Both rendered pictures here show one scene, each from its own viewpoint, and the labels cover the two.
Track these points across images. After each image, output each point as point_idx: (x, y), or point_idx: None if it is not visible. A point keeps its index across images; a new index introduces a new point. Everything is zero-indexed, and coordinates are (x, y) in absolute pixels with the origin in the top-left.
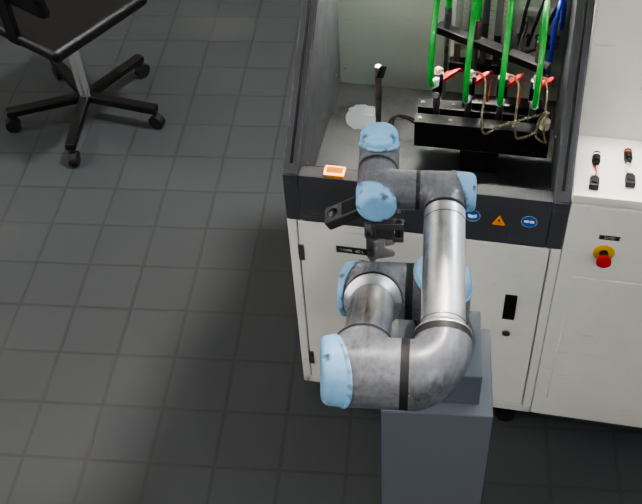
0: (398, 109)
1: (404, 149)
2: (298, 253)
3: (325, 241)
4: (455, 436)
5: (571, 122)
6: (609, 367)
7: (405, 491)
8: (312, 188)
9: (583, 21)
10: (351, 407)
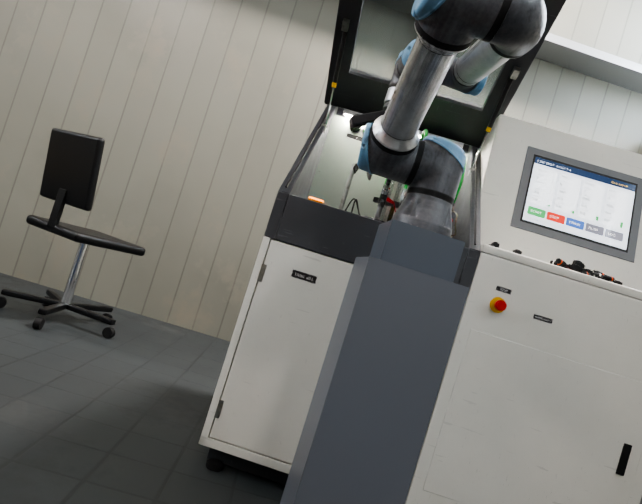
0: None
1: None
2: (258, 274)
3: (286, 264)
4: (427, 313)
5: (475, 216)
6: (484, 448)
7: (349, 409)
8: (296, 208)
9: (476, 182)
10: None
